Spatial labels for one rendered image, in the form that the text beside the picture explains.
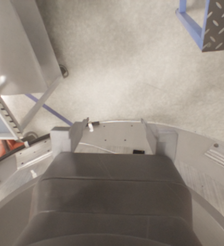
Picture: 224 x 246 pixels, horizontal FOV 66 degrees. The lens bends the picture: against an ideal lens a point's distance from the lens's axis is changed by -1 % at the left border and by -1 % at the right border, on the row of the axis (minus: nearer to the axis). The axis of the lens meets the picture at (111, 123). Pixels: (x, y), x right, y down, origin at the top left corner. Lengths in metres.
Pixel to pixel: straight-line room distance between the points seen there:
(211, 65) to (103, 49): 0.70
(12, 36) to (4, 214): 0.80
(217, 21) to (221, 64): 0.76
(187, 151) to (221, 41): 0.40
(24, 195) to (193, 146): 0.66
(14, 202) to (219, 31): 0.83
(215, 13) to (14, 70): 0.98
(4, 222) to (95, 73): 0.99
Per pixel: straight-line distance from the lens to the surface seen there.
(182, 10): 1.03
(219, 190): 0.67
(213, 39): 0.59
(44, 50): 1.21
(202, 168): 0.71
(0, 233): 0.80
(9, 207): 0.75
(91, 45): 1.23
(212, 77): 1.35
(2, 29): 1.09
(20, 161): 0.88
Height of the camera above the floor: 1.14
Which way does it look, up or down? 48 degrees down
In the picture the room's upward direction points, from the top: 167 degrees counter-clockwise
